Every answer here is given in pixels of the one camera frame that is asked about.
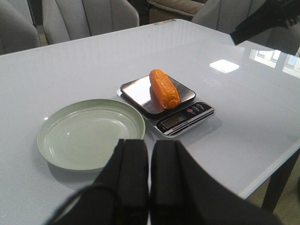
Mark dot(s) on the pale green round plate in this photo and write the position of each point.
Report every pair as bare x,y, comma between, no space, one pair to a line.
81,137

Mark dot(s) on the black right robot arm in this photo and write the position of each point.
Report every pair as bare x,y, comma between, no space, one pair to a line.
271,14

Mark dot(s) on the grey upholstered chair left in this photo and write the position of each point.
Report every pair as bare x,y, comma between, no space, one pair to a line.
17,29

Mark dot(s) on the black silver kitchen scale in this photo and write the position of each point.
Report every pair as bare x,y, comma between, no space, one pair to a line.
170,110

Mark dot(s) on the grey chair at table end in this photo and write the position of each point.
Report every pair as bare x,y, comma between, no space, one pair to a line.
226,15

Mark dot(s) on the orange corn cob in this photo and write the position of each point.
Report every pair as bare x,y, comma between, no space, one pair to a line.
164,89

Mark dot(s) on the grey upholstered chair right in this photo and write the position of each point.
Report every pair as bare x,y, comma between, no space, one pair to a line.
66,20

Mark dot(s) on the grey upholstered chair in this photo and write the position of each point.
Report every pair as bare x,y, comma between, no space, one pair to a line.
66,20
17,29

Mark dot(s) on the beige cushion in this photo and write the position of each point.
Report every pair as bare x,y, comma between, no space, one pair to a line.
178,7

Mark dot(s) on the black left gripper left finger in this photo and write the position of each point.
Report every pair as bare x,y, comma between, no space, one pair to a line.
119,194

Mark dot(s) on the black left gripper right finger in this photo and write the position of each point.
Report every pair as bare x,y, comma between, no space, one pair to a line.
182,193

